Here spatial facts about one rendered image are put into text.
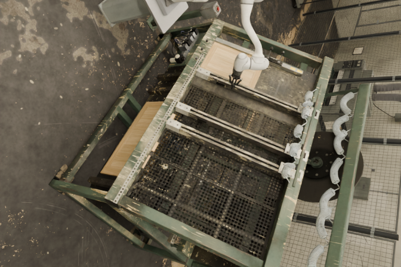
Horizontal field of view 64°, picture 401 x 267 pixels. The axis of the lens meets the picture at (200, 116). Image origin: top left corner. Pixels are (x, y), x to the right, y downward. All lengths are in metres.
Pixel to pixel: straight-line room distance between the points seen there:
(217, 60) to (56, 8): 1.55
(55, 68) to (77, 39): 0.38
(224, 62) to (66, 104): 1.56
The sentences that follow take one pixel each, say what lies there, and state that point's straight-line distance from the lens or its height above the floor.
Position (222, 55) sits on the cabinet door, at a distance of 3.34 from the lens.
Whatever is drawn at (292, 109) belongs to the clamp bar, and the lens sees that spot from 3.06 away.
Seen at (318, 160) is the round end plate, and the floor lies 1.87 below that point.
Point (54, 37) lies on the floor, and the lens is 3.25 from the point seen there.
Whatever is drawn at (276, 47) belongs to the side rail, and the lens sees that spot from 3.58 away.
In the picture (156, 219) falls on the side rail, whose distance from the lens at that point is 2.46.
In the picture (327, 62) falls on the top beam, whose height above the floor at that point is 1.87.
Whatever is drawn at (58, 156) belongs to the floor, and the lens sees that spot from 3.22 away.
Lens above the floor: 2.76
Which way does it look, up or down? 36 degrees down
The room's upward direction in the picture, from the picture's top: 91 degrees clockwise
